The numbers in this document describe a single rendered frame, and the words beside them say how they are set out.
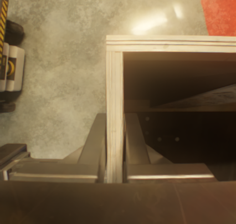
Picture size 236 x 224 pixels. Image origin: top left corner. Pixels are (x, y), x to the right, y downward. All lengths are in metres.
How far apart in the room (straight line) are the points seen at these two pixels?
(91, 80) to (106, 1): 0.50
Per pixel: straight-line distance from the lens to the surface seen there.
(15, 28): 1.16
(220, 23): 1.31
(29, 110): 1.24
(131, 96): 0.89
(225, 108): 1.08
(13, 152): 0.40
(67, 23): 1.19
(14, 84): 1.13
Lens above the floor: 1.07
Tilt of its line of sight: 83 degrees down
